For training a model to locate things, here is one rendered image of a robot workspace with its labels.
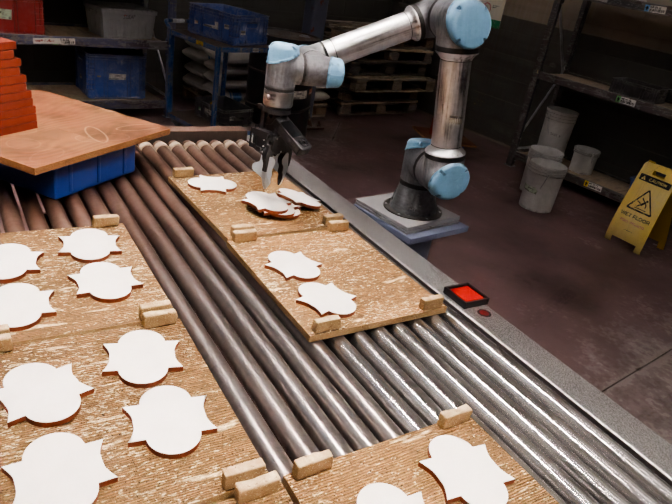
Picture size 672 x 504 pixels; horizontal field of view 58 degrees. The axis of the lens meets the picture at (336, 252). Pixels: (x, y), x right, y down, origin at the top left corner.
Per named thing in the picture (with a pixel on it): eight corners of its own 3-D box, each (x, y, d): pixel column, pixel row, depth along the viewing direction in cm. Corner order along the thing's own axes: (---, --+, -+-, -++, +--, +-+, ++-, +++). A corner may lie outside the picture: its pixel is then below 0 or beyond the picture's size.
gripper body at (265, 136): (267, 144, 165) (272, 100, 159) (291, 154, 160) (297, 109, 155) (247, 148, 159) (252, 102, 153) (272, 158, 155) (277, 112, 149)
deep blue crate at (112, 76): (131, 87, 566) (131, 46, 550) (146, 99, 538) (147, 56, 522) (74, 86, 538) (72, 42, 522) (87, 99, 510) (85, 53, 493)
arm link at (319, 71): (335, 52, 159) (294, 47, 156) (348, 60, 150) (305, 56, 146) (330, 83, 163) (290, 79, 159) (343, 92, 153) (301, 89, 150)
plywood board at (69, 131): (41, 94, 197) (41, 89, 196) (170, 134, 182) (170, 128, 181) (-117, 121, 154) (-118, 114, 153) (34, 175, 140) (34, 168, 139)
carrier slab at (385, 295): (347, 232, 165) (348, 227, 164) (445, 312, 135) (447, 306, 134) (226, 246, 146) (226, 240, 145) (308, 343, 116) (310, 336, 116)
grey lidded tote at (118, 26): (137, 31, 545) (137, 3, 534) (157, 40, 523) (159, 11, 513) (81, 29, 511) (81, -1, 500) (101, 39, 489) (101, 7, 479)
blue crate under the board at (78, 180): (56, 144, 187) (54, 112, 183) (138, 171, 179) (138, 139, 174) (-36, 168, 161) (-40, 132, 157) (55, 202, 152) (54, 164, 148)
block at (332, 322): (336, 324, 121) (338, 313, 120) (341, 329, 120) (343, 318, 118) (310, 329, 118) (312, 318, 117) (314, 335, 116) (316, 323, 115)
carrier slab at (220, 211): (274, 174, 195) (274, 169, 195) (345, 229, 166) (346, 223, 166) (167, 181, 176) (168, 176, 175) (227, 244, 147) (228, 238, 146)
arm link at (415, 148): (427, 173, 199) (435, 133, 193) (446, 188, 187) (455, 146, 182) (393, 172, 195) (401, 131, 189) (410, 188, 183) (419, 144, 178)
